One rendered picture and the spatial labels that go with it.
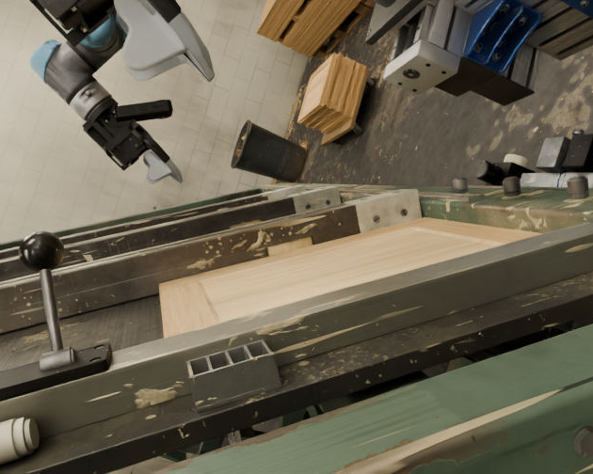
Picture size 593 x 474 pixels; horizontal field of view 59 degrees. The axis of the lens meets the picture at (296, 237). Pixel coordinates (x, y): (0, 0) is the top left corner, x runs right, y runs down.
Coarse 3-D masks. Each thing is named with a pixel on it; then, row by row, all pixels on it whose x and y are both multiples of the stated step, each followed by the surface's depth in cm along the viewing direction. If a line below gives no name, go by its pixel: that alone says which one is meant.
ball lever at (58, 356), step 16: (32, 240) 46; (48, 240) 47; (32, 256) 46; (48, 256) 46; (48, 272) 47; (48, 288) 46; (48, 304) 45; (48, 320) 45; (64, 352) 44; (48, 368) 43
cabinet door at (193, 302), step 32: (416, 224) 91; (448, 224) 86; (288, 256) 86; (320, 256) 82; (352, 256) 78; (384, 256) 74; (416, 256) 70; (448, 256) 67; (160, 288) 81; (192, 288) 77; (224, 288) 74; (256, 288) 70; (288, 288) 67; (320, 288) 64; (192, 320) 60; (224, 320) 59
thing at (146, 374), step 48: (528, 240) 57; (576, 240) 54; (384, 288) 50; (432, 288) 50; (480, 288) 52; (528, 288) 53; (192, 336) 48; (240, 336) 46; (288, 336) 47; (336, 336) 48; (96, 384) 43; (144, 384) 44; (48, 432) 42
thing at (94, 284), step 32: (416, 192) 96; (256, 224) 92; (288, 224) 90; (320, 224) 92; (352, 224) 93; (384, 224) 95; (128, 256) 84; (160, 256) 85; (192, 256) 86; (224, 256) 88; (256, 256) 89; (0, 288) 79; (32, 288) 80; (64, 288) 81; (96, 288) 83; (128, 288) 84; (0, 320) 79; (32, 320) 80
